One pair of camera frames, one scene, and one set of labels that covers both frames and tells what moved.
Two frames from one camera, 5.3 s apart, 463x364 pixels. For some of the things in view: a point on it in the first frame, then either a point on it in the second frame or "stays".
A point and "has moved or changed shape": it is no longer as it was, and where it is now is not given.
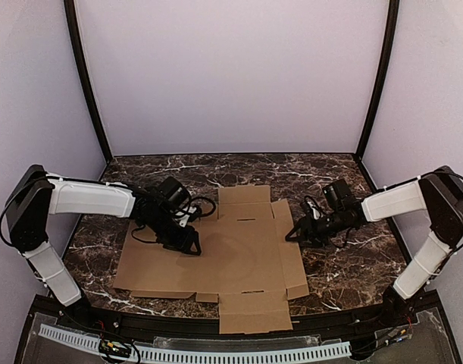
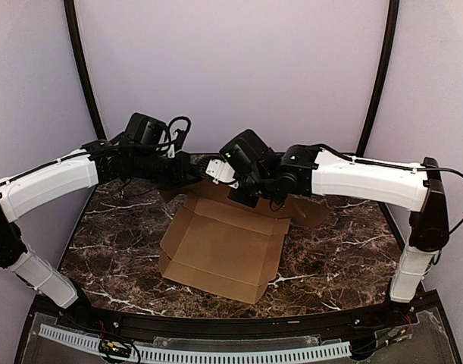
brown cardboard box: x=247 y=264 has moved or changed shape
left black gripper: x=178 y=240 → x=183 y=167
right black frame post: x=387 y=57 stays
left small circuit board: x=114 y=348 stays
